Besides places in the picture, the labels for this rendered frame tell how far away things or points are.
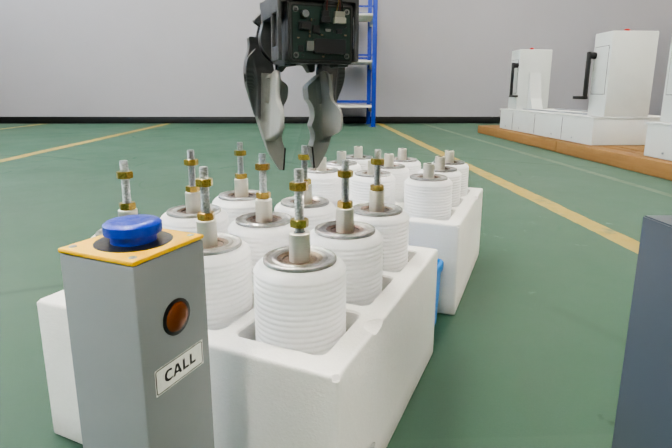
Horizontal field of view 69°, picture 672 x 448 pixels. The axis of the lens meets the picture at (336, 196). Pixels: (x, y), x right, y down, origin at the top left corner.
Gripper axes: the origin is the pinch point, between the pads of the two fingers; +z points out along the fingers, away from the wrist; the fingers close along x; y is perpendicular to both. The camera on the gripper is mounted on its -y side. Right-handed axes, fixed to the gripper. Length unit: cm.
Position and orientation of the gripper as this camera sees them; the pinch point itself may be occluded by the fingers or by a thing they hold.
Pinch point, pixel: (295, 154)
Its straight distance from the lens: 49.1
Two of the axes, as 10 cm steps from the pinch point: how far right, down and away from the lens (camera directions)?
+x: 9.3, -0.7, 3.6
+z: 0.0, 9.8, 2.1
